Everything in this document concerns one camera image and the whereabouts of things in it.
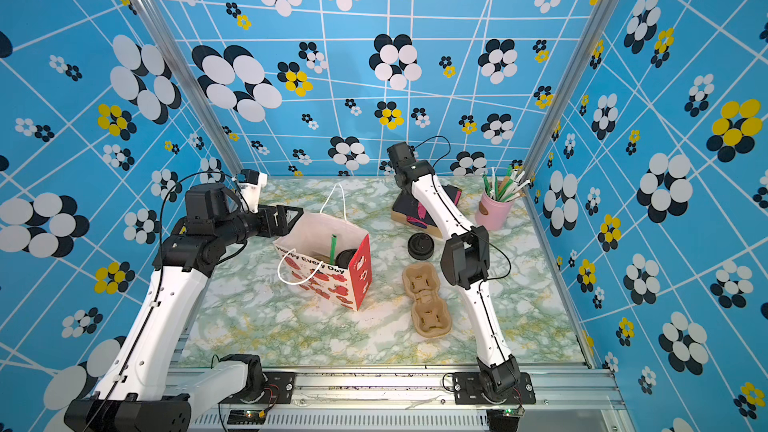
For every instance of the brown cardboard cup carrier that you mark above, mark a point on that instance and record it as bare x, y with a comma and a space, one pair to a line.
430, 314

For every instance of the black coffee cup lid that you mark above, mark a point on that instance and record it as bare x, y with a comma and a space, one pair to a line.
344, 258

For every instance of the green drinking straw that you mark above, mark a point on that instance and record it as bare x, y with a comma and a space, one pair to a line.
332, 251

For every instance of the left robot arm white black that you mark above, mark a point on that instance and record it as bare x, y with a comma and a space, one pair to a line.
132, 394

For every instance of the pink straw holder cup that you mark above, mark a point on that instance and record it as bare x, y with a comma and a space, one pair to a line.
492, 214

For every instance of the red white gift bag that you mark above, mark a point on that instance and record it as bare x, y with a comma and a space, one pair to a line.
304, 255

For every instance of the white green straws bundle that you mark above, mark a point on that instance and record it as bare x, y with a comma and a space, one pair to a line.
507, 187

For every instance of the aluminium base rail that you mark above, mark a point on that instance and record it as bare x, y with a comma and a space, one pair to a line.
568, 397

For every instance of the black lid stack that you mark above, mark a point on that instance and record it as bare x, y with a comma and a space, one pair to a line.
420, 246

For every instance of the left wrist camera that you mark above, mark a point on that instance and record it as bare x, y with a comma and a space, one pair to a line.
251, 183

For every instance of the pink napkin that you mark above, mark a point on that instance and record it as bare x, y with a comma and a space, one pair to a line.
453, 195

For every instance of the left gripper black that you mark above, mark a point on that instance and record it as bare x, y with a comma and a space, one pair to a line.
270, 230

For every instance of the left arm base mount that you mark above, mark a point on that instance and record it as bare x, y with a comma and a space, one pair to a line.
277, 388

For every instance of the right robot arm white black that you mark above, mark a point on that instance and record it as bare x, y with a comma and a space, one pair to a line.
465, 264

